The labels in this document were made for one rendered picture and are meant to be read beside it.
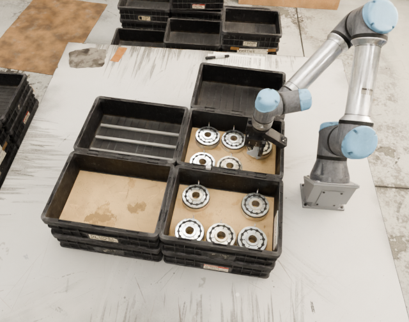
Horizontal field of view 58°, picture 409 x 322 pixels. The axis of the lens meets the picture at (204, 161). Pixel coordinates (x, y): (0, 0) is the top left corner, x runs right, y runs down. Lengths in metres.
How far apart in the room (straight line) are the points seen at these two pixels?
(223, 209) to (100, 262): 0.50
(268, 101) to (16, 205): 1.09
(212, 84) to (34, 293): 1.16
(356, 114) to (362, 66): 0.16
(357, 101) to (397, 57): 2.46
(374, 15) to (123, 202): 1.08
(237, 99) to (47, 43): 2.29
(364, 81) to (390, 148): 1.63
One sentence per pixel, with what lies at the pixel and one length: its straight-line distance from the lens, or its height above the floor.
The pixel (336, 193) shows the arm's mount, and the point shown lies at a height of 0.83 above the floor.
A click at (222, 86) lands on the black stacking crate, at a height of 0.83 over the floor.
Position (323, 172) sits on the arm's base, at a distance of 1.48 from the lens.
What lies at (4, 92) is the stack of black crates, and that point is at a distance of 2.69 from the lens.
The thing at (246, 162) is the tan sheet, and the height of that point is 0.83.
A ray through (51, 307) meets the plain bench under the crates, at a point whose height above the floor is 0.70.
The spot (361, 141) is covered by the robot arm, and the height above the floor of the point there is 1.09.
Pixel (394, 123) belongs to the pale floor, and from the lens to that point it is 3.16.
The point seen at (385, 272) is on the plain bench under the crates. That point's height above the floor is 0.70.
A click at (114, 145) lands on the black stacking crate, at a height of 0.83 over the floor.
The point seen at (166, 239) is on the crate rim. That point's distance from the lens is 1.21.
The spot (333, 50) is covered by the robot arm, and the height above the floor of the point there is 1.20.
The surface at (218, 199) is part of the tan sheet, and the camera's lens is 1.40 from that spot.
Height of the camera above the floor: 2.03
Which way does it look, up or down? 53 degrees down
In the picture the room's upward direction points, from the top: 3 degrees clockwise
